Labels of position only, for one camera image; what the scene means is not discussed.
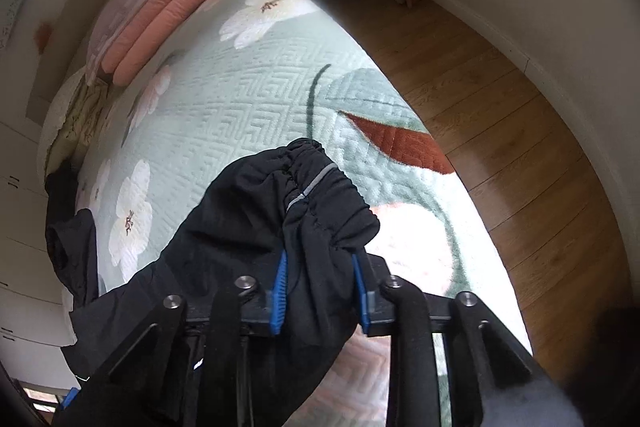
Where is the beige crumpled cloth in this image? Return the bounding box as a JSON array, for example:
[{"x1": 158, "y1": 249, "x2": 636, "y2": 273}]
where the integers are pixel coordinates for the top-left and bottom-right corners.
[{"x1": 37, "y1": 67, "x2": 124, "y2": 181}]

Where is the green floral quilted bedspread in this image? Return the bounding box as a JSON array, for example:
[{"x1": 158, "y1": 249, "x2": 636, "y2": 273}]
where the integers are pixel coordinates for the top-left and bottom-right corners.
[{"x1": 76, "y1": 0, "x2": 535, "y2": 426}]

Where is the white wardrobe cabinet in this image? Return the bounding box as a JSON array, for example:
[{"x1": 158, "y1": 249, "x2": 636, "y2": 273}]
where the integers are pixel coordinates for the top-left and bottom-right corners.
[{"x1": 1, "y1": 124, "x2": 77, "y2": 392}]

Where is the black hooded jacket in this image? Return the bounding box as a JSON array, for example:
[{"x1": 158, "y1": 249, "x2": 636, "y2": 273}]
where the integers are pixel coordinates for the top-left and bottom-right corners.
[{"x1": 46, "y1": 139, "x2": 380, "y2": 426}]

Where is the salmon pink folded blanket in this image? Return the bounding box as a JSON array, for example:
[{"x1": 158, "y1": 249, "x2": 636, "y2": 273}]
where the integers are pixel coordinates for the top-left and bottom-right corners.
[{"x1": 98, "y1": 0, "x2": 206, "y2": 87}]

